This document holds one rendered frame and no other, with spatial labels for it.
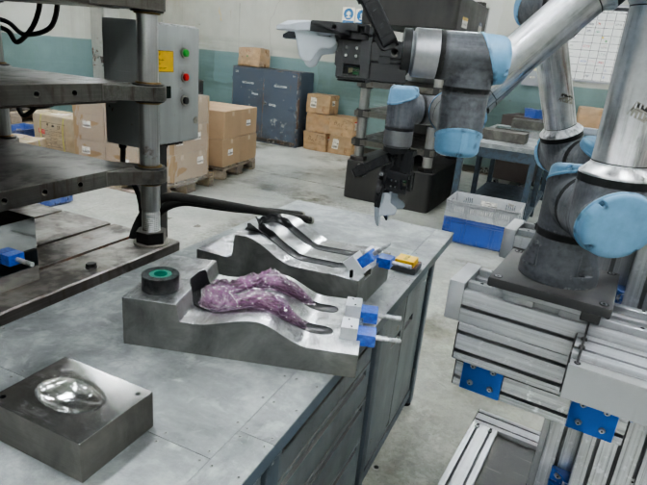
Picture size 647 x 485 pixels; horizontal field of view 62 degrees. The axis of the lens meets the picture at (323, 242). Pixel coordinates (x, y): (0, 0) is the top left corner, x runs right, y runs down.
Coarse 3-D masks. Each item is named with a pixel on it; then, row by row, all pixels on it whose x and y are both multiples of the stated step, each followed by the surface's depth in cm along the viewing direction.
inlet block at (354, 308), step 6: (348, 300) 127; (354, 300) 127; (360, 300) 127; (348, 306) 124; (354, 306) 124; (360, 306) 124; (366, 306) 128; (372, 306) 128; (348, 312) 125; (354, 312) 125; (360, 312) 124; (366, 312) 125; (372, 312) 125; (366, 318) 125; (372, 318) 125; (378, 318) 127; (384, 318) 126; (390, 318) 126; (396, 318) 126
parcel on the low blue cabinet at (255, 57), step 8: (240, 48) 832; (248, 48) 825; (256, 48) 819; (264, 48) 826; (240, 56) 834; (248, 56) 826; (256, 56) 822; (264, 56) 829; (240, 64) 840; (248, 64) 831; (256, 64) 826; (264, 64) 835
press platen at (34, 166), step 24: (0, 144) 181; (24, 144) 184; (0, 168) 151; (24, 168) 153; (48, 168) 156; (72, 168) 158; (96, 168) 161; (120, 168) 165; (144, 168) 166; (0, 192) 131; (24, 192) 137; (48, 192) 143; (72, 192) 150
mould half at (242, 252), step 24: (288, 216) 169; (240, 240) 149; (264, 240) 149; (288, 240) 155; (312, 240) 162; (240, 264) 151; (264, 264) 147; (288, 264) 144; (312, 264) 146; (312, 288) 143; (336, 288) 140; (360, 288) 139
